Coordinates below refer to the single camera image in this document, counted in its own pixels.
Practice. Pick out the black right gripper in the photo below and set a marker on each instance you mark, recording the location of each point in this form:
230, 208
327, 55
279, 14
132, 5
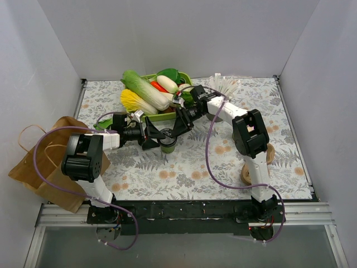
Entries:
184, 119

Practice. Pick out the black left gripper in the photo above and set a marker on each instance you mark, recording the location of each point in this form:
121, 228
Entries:
143, 133

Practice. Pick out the black coffee cup lid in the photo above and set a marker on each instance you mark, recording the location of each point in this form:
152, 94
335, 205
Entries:
169, 139

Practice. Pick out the green paper coffee cup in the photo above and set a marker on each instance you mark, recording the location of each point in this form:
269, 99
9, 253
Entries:
167, 149

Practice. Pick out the brown cardboard cup carrier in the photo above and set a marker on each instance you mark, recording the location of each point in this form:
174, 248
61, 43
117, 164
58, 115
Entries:
244, 175

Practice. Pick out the brown paper bag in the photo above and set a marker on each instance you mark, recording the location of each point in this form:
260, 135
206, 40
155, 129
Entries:
40, 170

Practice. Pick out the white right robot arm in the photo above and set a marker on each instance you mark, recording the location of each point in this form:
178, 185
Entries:
249, 135

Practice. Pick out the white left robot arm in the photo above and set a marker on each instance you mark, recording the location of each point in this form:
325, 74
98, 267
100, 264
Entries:
82, 161

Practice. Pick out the green plastic tray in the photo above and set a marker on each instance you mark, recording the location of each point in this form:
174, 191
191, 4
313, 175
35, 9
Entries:
168, 113

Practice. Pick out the bok choy toy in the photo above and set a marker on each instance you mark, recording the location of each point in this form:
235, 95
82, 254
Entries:
185, 90

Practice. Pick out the green napa cabbage toy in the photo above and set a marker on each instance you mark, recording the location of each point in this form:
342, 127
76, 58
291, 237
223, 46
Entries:
145, 90

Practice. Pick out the floral table mat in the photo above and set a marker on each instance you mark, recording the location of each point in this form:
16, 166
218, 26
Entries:
205, 163

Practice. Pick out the yellow napa cabbage toy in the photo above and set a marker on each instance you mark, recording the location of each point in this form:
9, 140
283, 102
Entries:
133, 102

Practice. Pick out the white radish toy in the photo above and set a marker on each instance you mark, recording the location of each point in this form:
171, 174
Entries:
168, 84

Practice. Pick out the small green cabbage toy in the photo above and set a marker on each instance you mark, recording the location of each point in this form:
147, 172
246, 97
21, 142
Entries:
103, 124

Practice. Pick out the green leafy vegetable toy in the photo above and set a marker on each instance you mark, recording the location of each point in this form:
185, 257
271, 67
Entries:
171, 73

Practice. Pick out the white wrapped straws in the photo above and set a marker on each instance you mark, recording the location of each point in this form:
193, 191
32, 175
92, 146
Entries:
226, 85

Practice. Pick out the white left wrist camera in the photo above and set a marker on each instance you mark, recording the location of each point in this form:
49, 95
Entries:
137, 115

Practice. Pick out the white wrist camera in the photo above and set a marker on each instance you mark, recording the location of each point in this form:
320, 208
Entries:
137, 115
178, 101

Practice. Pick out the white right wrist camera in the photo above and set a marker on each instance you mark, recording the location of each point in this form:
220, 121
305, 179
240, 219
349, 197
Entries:
178, 101

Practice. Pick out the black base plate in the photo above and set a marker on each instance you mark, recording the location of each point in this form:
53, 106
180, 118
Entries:
184, 217

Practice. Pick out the aluminium frame rail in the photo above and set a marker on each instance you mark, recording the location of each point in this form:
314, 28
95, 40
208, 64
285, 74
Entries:
304, 214

